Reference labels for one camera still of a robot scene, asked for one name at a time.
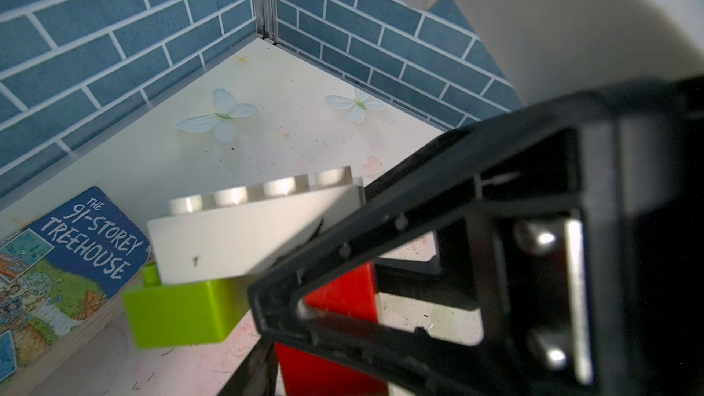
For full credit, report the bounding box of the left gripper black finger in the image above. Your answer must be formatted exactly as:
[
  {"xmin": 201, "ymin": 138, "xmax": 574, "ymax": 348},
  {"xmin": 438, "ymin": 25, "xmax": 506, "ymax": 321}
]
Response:
[{"xmin": 218, "ymin": 338, "xmax": 278, "ymax": 396}]

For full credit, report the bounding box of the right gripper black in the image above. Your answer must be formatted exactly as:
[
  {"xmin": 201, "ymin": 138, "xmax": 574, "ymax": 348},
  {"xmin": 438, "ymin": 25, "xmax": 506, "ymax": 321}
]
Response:
[{"xmin": 467, "ymin": 77, "xmax": 703, "ymax": 395}]

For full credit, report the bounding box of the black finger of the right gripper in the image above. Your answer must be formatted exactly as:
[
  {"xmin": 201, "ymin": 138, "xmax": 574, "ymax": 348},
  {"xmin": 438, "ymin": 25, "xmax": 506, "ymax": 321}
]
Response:
[
  {"xmin": 365, "ymin": 126, "xmax": 479, "ymax": 311},
  {"xmin": 249, "ymin": 131, "xmax": 480, "ymax": 395}
]

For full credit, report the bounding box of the red lego brick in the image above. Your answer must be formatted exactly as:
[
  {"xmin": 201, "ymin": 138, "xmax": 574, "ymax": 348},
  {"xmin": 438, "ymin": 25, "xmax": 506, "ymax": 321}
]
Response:
[{"xmin": 276, "ymin": 263, "xmax": 389, "ymax": 395}]

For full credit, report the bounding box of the lime green lego brick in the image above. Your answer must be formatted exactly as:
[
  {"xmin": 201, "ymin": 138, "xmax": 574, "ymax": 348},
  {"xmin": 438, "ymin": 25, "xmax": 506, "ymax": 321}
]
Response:
[{"xmin": 122, "ymin": 262, "xmax": 253, "ymax": 350}]

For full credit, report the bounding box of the white long lego brick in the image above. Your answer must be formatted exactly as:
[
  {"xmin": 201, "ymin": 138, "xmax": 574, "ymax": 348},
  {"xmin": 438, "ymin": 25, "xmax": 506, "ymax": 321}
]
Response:
[{"xmin": 148, "ymin": 167, "xmax": 365, "ymax": 285}]

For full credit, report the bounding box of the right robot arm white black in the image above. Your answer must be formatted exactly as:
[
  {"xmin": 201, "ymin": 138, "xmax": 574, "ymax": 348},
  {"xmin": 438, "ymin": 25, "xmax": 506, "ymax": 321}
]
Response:
[{"xmin": 249, "ymin": 0, "xmax": 703, "ymax": 395}]

